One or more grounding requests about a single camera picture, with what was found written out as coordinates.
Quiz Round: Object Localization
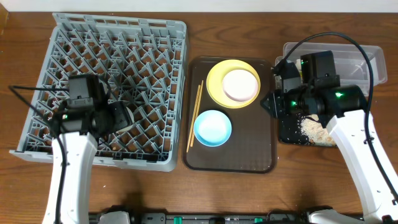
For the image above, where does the black plastic tray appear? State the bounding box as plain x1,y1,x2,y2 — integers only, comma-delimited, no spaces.
275,89,326,146

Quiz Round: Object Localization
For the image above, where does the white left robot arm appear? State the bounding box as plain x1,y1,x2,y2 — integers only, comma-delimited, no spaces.
42,101,134,223

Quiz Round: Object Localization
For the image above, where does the wooden chopstick right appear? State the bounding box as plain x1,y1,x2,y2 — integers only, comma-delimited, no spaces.
189,80,204,149

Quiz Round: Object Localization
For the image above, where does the wooden chopstick left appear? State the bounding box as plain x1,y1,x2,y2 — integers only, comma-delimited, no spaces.
186,85,201,153

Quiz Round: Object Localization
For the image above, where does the wooden chopstick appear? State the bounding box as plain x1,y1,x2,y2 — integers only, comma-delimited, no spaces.
186,85,201,153
189,80,204,149

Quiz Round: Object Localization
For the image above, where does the light blue plate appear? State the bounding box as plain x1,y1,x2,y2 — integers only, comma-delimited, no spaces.
193,110,232,147

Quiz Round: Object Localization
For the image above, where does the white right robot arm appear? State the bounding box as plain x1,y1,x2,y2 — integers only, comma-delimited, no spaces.
261,85,397,223

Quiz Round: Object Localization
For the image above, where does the brown plastic tray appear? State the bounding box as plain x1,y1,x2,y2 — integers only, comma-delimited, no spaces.
182,58,277,174

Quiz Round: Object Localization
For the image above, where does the rice food waste pile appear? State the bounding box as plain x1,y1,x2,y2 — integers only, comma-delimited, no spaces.
300,114,336,147

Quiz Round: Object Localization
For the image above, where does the clear plastic bin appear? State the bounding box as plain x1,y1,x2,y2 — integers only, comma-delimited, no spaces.
288,42,387,96

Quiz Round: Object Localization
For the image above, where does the white green cup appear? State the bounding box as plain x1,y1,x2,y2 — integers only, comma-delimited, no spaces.
119,108,134,133

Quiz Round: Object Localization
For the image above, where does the yellow plate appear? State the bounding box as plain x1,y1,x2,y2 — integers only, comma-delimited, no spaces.
206,59,261,109

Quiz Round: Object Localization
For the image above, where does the white bowl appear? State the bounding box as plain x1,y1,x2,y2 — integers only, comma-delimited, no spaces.
222,70,259,102

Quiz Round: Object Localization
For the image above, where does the grey dishwasher rack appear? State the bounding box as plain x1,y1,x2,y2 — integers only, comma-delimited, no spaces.
12,13,188,172

